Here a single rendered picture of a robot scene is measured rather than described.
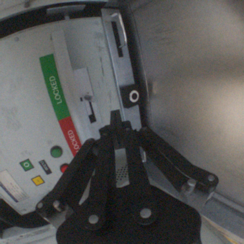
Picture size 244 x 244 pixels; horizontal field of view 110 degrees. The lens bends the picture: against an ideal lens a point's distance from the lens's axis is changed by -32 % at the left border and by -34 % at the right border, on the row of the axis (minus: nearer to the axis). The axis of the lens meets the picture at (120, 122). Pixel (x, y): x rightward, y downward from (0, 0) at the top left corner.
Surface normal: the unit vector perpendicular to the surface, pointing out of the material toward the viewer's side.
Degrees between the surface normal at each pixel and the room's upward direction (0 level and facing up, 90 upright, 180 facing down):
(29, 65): 90
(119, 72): 90
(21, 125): 90
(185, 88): 0
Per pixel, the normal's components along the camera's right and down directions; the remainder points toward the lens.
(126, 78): 0.54, 0.25
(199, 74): -0.82, 0.37
